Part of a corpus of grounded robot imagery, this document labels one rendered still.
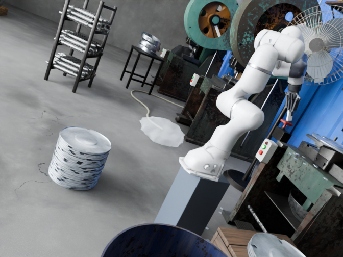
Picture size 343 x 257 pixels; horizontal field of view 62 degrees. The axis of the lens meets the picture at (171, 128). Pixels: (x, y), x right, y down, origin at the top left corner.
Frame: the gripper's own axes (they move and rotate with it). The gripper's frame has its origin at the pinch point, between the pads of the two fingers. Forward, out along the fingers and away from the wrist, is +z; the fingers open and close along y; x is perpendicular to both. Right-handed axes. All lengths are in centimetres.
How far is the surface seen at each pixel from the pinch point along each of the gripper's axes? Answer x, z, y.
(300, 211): -10, 42, 38
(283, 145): -9.9, 13.5, 12.1
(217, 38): 52, -13, -272
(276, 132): -7.7, 10.8, 0.8
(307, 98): 129, 48, -151
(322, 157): 0.4, 11.3, 33.2
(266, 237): -49, 24, 67
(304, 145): 2.8, 13.8, 14.5
